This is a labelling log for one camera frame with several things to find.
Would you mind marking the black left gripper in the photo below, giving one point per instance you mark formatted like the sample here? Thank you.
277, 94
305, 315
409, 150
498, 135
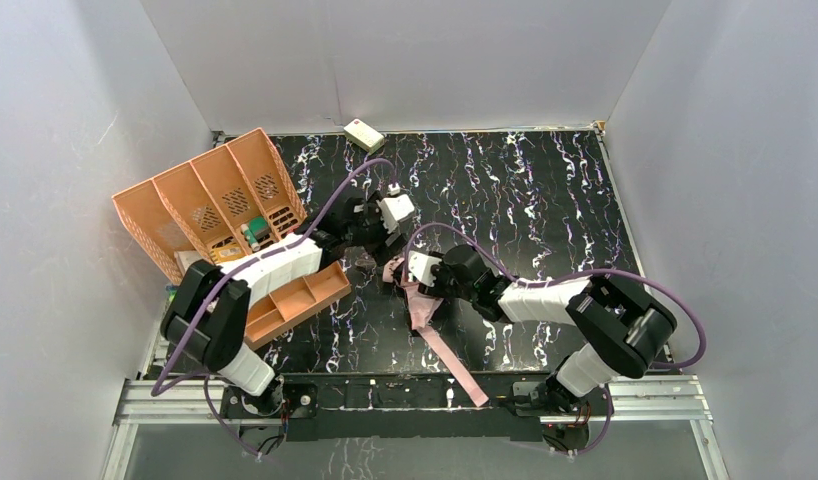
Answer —
388, 237

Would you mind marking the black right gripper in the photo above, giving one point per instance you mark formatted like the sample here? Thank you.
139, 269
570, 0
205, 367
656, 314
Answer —
463, 273

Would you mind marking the black and pink folding umbrella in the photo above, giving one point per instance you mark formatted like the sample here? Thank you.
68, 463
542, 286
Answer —
421, 310

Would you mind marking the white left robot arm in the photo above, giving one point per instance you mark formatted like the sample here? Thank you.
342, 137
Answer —
209, 313

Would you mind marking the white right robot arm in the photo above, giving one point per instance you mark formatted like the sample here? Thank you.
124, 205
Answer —
623, 325

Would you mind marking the white small box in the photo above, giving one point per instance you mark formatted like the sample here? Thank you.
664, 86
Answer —
364, 136

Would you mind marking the orange plastic desk organizer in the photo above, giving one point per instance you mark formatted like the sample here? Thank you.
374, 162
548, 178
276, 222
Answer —
202, 206

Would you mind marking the yellow notebook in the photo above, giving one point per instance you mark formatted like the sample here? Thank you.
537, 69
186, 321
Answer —
222, 253

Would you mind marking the white paper pad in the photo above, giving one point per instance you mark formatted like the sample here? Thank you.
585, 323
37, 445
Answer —
184, 259

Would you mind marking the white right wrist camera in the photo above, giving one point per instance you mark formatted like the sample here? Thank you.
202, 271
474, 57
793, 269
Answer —
420, 266

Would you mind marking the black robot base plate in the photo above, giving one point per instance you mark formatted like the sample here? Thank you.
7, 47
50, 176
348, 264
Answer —
431, 405

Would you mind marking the aluminium frame rail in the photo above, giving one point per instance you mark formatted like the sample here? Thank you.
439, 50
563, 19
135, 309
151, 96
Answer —
655, 426

